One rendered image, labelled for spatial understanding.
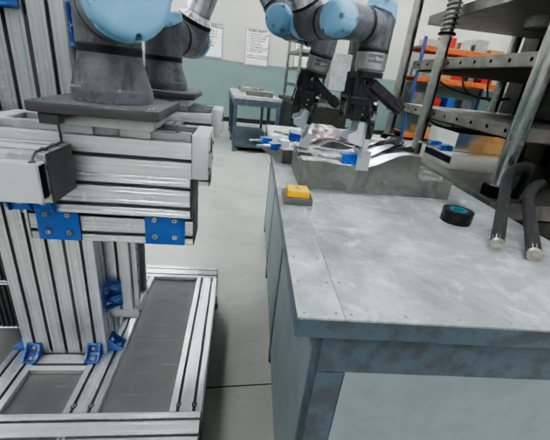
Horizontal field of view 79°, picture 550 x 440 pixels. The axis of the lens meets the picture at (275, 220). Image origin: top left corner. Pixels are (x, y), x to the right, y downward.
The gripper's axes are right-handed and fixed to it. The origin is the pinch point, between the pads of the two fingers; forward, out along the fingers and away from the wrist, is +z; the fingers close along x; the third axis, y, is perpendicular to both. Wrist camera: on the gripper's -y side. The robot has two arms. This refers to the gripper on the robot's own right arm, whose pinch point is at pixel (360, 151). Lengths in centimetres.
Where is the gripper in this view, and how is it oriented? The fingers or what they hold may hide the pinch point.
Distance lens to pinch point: 97.3
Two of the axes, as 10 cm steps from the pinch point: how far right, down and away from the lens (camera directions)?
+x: 0.4, 4.0, -9.2
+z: -1.0, 9.1, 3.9
